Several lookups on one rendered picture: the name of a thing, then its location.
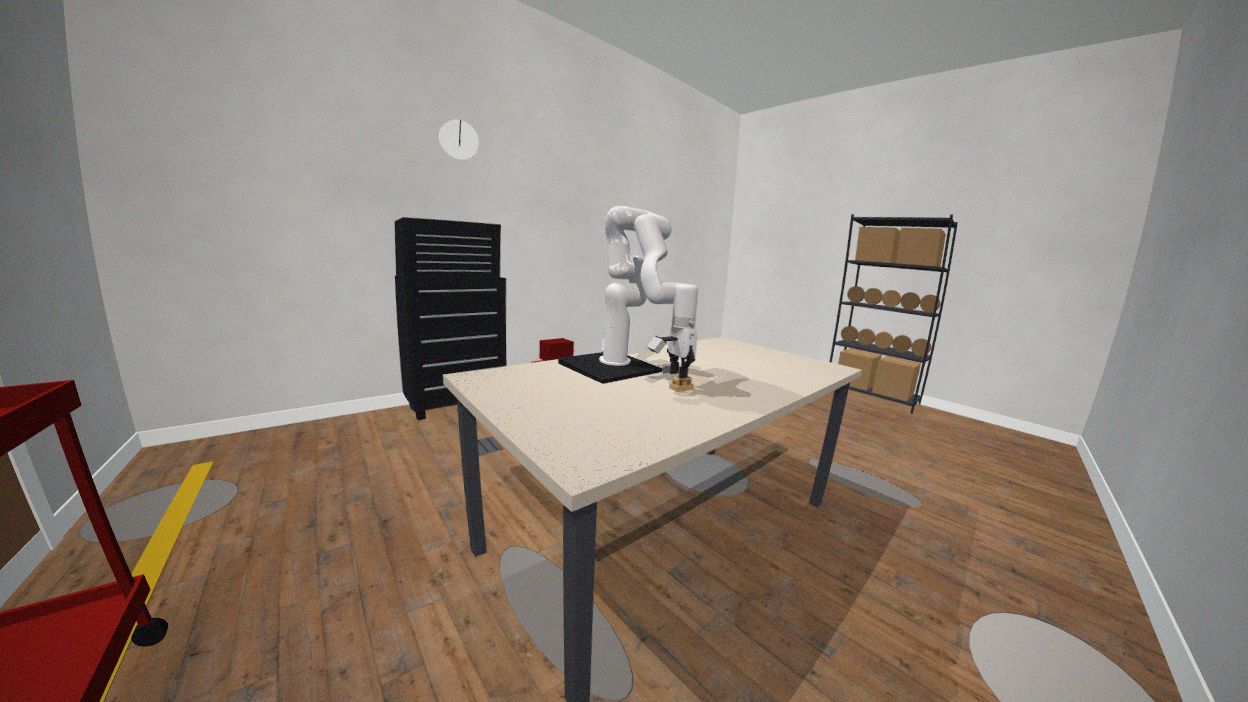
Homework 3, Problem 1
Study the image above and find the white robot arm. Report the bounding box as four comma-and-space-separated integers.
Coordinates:
599, 206, 698, 366

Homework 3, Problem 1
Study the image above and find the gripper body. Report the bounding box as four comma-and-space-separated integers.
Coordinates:
668, 324, 696, 358

